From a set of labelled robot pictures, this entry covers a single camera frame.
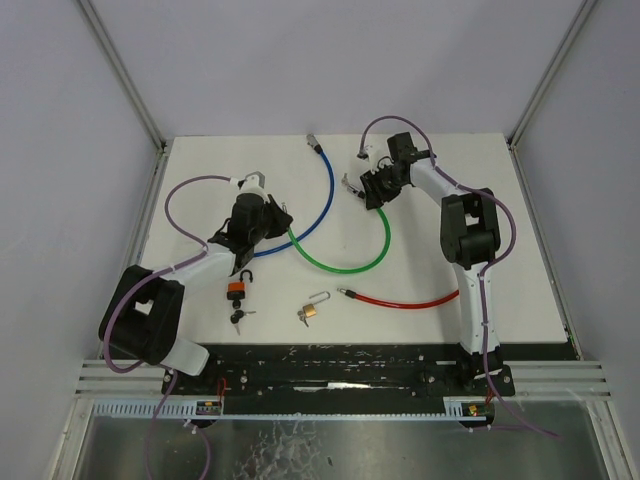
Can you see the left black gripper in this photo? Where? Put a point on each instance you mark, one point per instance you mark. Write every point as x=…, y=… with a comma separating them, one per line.
x=272, y=220

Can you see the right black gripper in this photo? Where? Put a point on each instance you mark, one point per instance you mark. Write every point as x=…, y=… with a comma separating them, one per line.
x=373, y=188

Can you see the green cable lock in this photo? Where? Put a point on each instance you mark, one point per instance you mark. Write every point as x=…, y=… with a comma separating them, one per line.
x=350, y=234

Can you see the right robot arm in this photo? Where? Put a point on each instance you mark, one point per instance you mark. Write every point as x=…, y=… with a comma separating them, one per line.
x=469, y=236

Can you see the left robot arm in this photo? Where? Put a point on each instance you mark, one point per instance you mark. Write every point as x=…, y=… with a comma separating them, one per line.
x=142, y=320

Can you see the orange black padlock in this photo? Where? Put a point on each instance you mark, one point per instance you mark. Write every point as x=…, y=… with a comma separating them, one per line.
x=236, y=290

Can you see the black padlock keys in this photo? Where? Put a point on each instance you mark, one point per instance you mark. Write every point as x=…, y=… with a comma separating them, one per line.
x=237, y=316

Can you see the brass padlock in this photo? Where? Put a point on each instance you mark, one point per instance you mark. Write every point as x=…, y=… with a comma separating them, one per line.
x=309, y=310

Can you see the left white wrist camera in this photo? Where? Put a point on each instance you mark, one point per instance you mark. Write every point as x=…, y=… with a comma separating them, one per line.
x=252, y=183

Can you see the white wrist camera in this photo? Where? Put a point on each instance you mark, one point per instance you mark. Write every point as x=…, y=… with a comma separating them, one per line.
x=365, y=153
x=252, y=183

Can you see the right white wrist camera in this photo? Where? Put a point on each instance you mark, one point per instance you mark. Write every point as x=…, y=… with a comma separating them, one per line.
x=365, y=153

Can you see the blue cable lock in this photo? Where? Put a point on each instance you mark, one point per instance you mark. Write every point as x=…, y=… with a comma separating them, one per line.
x=300, y=175

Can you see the red cable lock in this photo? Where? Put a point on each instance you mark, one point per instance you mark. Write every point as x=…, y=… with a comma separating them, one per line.
x=399, y=304

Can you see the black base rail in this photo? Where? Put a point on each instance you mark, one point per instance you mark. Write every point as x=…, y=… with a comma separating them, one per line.
x=359, y=371

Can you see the white slotted cable duct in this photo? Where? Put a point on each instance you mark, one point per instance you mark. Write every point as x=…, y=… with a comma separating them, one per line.
x=304, y=407

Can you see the right aluminium frame post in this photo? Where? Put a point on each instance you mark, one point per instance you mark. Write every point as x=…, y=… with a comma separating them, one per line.
x=576, y=26

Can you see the aluminium frame post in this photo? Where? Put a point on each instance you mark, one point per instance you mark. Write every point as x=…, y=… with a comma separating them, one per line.
x=576, y=26
x=105, y=43

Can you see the left aluminium frame post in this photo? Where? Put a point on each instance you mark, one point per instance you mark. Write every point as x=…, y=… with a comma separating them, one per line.
x=105, y=43

